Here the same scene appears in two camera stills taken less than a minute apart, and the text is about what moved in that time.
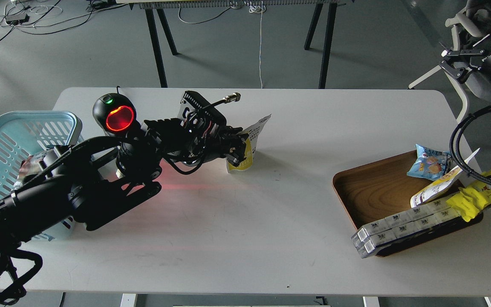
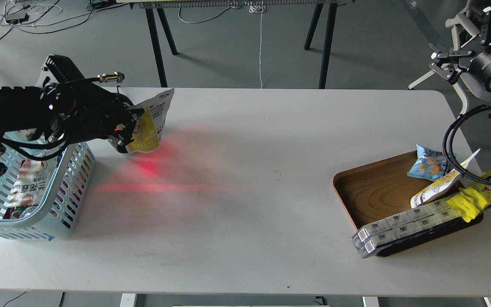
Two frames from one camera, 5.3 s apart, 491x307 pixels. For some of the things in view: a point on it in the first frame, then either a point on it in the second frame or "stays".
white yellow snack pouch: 440,186 stays
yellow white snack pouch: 253,132 -> 149,126
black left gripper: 203,134 -> 76,108
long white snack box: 411,222 stays
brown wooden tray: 370,191 stays
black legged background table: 148,5 stays
